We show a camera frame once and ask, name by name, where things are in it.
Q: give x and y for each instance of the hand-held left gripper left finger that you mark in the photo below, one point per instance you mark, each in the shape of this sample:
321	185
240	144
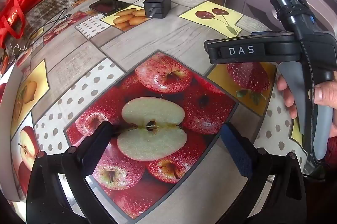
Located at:
96	150

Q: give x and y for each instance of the red shopping bag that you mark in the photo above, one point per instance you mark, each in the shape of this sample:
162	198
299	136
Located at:
18	11

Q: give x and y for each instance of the fruit print tablecloth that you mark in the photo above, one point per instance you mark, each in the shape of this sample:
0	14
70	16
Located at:
168	37

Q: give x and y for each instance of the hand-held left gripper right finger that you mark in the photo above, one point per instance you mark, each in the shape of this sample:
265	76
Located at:
235	150

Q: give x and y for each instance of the black smartphone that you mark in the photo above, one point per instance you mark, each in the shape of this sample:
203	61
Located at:
109	6

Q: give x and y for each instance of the person's right hand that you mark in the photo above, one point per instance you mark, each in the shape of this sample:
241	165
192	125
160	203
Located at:
326	93

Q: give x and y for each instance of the black charger block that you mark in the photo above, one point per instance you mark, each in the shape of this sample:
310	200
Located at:
158	5

